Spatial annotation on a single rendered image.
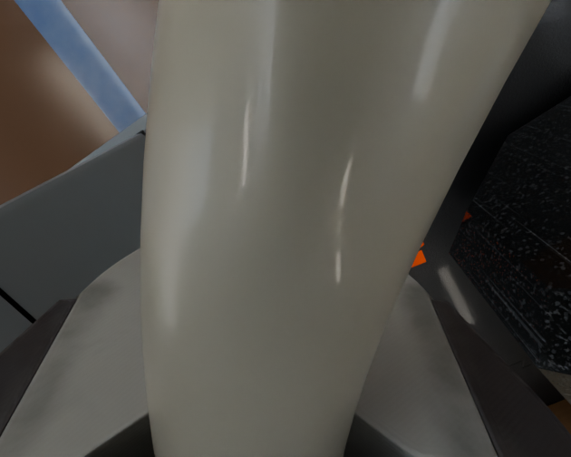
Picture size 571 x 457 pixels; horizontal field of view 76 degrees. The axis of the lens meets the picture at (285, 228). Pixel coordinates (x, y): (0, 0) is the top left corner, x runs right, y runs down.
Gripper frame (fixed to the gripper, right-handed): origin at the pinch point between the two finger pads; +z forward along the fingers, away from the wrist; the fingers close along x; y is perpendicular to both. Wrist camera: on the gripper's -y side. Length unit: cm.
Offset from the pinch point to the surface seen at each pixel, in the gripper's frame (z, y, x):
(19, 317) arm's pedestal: 10.0, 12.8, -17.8
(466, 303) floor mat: 81, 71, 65
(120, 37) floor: 92, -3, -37
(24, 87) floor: 92, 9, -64
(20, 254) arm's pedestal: 14.3, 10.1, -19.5
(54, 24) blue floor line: 92, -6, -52
